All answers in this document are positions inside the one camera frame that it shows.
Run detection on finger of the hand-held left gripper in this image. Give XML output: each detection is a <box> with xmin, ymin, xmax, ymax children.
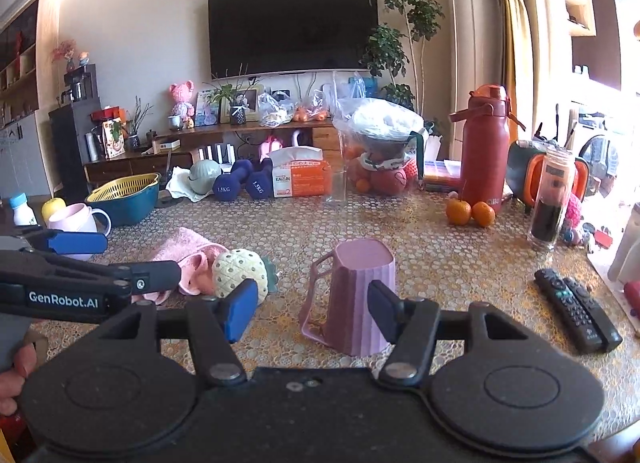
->
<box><xmin>10</xmin><ymin>226</ymin><xmax>108</xmax><ymax>260</ymax></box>
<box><xmin>35</xmin><ymin>252</ymin><xmax>182</xmax><ymax>300</ymax></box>

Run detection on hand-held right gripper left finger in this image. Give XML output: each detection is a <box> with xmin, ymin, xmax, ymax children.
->
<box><xmin>97</xmin><ymin>279</ymin><xmax>259</xmax><ymax>386</ymax></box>

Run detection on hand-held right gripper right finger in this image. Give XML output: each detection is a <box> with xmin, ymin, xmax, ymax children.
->
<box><xmin>367</xmin><ymin>280</ymin><xmax>531</xmax><ymax>386</ymax></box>

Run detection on pink ribbed mug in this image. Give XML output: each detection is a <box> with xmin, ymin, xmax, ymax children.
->
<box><xmin>299</xmin><ymin>238</ymin><xmax>396</xmax><ymax>358</ymax></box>

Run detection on person's left hand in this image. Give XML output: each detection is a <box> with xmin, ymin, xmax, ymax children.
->
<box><xmin>0</xmin><ymin>343</ymin><xmax>38</xmax><ymax>416</ymax></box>

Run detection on pale pink mug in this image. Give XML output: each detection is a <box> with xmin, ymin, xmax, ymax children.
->
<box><xmin>47</xmin><ymin>203</ymin><xmax>112</xmax><ymax>261</ymax></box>

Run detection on yellow apple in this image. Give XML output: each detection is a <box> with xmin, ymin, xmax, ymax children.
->
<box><xmin>41</xmin><ymin>197</ymin><xmax>67</xmax><ymax>224</ymax></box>

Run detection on cream pineapple toy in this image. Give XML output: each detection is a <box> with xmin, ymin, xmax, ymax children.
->
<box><xmin>211</xmin><ymin>250</ymin><xmax>278</xmax><ymax>305</ymax></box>

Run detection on white bottle blue cap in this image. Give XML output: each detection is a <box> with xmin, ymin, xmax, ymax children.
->
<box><xmin>9</xmin><ymin>193</ymin><xmax>38</xmax><ymax>226</ymax></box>

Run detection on blue bowl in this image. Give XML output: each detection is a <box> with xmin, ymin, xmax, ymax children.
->
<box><xmin>87</xmin><ymin>183</ymin><xmax>161</xmax><ymax>228</ymax></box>

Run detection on yellow colander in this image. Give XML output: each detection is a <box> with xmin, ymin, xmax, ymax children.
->
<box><xmin>85</xmin><ymin>172</ymin><xmax>162</xmax><ymax>203</ymax></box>

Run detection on white cloth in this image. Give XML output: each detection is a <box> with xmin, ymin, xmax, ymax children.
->
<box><xmin>165</xmin><ymin>166</ymin><xmax>216</xmax><ymax>203</ymax></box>

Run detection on black water dispenser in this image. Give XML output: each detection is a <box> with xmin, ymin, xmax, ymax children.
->
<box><xmin>48</xmin><ymin>63</ymin><xmax>103</xmax><ymax>199</ymax></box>

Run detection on pale green round container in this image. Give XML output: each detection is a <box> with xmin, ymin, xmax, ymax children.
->
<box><xmin>189</xmin><ymin>160</ymin><xmax>222</xmax><ymax>194</ymax></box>

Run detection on blue dumbbell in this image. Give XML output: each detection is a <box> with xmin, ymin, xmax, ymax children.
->
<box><xmin>212</xmin><ymin>159</ymin><xmax>253</xmax><ymax>202</ymax></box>
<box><xmin>246</xmin><ymin>163</ymin><xmax>275</xmax><ymax>199</ymax></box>

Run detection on orange fruit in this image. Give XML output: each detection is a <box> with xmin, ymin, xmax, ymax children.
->
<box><xmin>446</xmin><ymin>198</ymin><xmax>473</xmax><ymax>226</ymax></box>
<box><xmin>471</xmin><ymin>200</ymin><xmax>496</xmax><ymax>228</ymax></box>

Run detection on clear drinking glass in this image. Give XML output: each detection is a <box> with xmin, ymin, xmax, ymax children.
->
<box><xmin>325</xmin><ymin>169</ymin><xmax>348</xmax><ymax>204</ymax></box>

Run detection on white router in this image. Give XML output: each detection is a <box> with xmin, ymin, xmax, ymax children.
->
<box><xmin>192</xmin><ymin>143</ymin><xmax>233</xmax><ymax>164</ymax></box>

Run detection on orange white tissue pack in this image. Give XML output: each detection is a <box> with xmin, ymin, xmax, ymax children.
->
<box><xmin>267</xmin><ymin>146</ymin><xmax>333</xmax><ymax>198</ymax></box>

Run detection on stack of colourful books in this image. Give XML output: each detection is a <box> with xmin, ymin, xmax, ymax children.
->
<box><xmin>422</xmin><ymin>159</ymin><xmax>466</xmax><ymax>192</ymax></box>

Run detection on pink small backpack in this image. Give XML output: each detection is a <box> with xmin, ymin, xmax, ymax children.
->
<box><xmin>259</xmin><ymin>136</ymin><xmax>283</xmax><ymax>163</ymax></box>

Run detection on pink bear plush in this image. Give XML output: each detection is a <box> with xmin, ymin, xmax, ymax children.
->
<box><xmin>168</xmin><ymin>82</ymin><xmax>195</xmax><ymax>119</ymax></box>

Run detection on small plant in vase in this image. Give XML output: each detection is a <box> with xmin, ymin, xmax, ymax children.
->
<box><xmin>202</xmin><ymin>63</ymin><xmax>261</xmax><ymax>126</ymax></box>

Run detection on wooden television cabinet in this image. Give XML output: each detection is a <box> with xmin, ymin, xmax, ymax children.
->
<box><xmin>82</xmin><ymin>118</ymin><xmax>351</xmax><ymax>189</ymax></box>

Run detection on clear plastic bag of fruit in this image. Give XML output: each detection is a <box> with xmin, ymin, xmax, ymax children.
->
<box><xmin>332</xmin><ymin>98</ymin><xmax>426</xmax><ymax>196</ymax></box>

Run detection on red water bottle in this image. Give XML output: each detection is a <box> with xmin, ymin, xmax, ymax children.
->
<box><xmin>448</xmin><ymin>84</ymin><xmax>521</xmax><ymax>214</ymax></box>

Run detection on black remote control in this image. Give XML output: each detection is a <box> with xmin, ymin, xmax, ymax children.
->
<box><xmin>534</xmin><ymin>268</ymin><xmax>608</xmax><ymax>355</ymax></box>
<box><xmin>562</xmin><ymin>277</ymin><xmax>623</xmax><ymax>346</ymax></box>

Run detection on glass bottle dark contents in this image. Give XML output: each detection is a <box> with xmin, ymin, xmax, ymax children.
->
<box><xmin>527</xmin><ymin>146</ymin><xmax>576</xmax><ymax>251</ymax></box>

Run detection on plastic bag of bread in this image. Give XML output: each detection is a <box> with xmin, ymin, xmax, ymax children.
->
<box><xmin>257</xmin><ymin>90</ymin><xmax>293</xmax><ymax>125</ymax></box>

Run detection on bag of oranges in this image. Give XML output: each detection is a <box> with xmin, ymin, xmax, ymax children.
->
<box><xmin>292</xmin><ymin>104</ymin><xmax>330</xmax><ymax>124</ymax></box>

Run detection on small colourful toys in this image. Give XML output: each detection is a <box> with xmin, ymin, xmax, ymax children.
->
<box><xmin>562</xmin><ymin>193</ymin><xmax>613</xmax><ymax>250</ymax></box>

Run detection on blue plastic bag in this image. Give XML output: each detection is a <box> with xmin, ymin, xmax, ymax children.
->
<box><xmin>345</xmin><ymin>70</ymin><xmax>378</xmax><ymax>101</ymax></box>

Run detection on grey metal tumbler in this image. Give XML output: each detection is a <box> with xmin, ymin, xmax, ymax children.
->
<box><xmin>607</xmin><ymin>203</ymin><xmax>640</xmax><ymax>284</ymax></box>

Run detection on washing machine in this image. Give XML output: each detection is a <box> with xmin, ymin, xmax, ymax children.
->
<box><xmin>575</xmin><ymin>103</ymin><xmax>626</xmax><ymax>194</ymax></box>

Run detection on black television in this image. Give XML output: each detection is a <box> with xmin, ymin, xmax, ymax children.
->
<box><xmin>208</xmin><ymin>0</ymin><xmax>378</xmax><ymax>78</ymax></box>

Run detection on yellow curtain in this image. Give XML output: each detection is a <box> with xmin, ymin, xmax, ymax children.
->
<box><xmin>482</xmin><ymin>0</ymin><xmax>536</xmax><ymax>144</ymax></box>

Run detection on white standing air conditioner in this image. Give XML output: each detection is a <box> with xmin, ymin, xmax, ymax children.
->
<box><xmin>439</xmin><ymin>0</ymin><xmax>521</xmax><ymax>164</ymax></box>

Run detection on wall shelf unit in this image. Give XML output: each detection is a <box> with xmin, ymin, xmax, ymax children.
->
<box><xmin>0</xmin><ymin>0</ymin><xmax>41</xmax><ymax>129</ymax></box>

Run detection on picture frame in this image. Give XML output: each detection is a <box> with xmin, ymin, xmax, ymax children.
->
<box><xmin>230</xmin><ymin>84</ymin><xmax>265</xmax><ymax>121</ymax></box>

